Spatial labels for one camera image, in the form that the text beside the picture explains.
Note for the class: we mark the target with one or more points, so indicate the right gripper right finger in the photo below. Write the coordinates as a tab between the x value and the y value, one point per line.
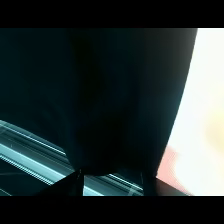
156	187

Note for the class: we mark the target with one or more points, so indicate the black T-shirt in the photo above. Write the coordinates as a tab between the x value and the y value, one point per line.
100	93

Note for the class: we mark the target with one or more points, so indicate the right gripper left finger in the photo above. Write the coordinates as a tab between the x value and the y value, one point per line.
74	185

